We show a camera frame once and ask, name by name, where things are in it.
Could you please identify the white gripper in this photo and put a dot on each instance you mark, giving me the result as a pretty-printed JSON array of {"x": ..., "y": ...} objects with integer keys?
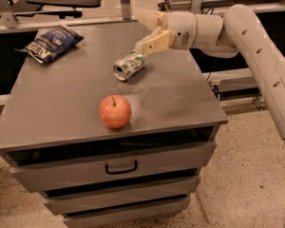
[{"x": 180, "y": 28}]

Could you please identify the silver green 7up can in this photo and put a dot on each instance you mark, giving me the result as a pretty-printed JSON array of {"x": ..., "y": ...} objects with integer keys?
[{"x": 129, "y": 65}]

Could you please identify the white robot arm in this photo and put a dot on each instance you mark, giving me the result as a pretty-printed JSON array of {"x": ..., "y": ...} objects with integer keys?
[{"x": 237, "y": 31}]

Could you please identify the red apple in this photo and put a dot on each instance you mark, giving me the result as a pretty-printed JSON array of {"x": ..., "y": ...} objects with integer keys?
[{"x": 115, "y": 111}]

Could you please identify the blue chip bag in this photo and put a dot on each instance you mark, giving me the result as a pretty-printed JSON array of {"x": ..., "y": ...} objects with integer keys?
[{"x": 47, "y": 47}]

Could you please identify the grey drawer cabinet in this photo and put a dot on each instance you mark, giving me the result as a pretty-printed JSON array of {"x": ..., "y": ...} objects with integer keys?
[{"x": 100, "y": 150}]

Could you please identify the middle grey drawer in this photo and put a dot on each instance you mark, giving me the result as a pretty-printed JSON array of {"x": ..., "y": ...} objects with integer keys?
[{"x": 121, "y": 195}]

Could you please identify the grey drawer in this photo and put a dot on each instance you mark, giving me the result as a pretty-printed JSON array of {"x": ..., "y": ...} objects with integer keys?
[
  {"x": 121, "y": 195},
  {"x": 139, "y": 211}
]

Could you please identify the bottom grey drawer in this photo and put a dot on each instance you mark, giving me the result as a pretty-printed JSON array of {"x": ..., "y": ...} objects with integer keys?
[{"x": 139, "y": 211}]

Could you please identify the top drawer with black handle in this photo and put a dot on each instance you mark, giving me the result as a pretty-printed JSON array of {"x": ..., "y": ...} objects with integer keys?
[{"x": 112, "y": 167}]

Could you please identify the metal frame rail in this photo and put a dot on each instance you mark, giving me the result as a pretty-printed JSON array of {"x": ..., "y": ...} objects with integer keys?
[{"x": 85, "y": 16}]

